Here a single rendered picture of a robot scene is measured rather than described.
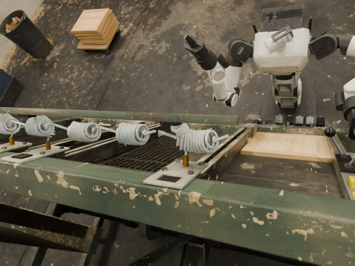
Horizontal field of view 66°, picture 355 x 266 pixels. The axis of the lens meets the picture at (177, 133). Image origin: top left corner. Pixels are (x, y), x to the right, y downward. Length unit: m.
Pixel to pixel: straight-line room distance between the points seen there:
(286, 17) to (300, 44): 0.16
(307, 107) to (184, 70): 1.52
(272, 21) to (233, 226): 1.18
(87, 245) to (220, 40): 2.75
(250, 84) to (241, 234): 2.57
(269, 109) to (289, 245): 2.16
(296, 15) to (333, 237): 1.20
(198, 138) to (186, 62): 2.86
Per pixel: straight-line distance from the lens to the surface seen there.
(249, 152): 1.28
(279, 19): 1.57
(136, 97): 3.50
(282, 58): 1.50
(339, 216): 0.57
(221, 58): 1.38
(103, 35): 4.20
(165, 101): 3.26
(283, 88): 2.15
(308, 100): 2.71
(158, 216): 0.66
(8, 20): 5.49
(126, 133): 0.78
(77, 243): 1.85
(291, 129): 1.73
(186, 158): 0.74
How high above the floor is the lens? 2.45
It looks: 55 degrees down
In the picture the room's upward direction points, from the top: 38 degrees counter-clockwise
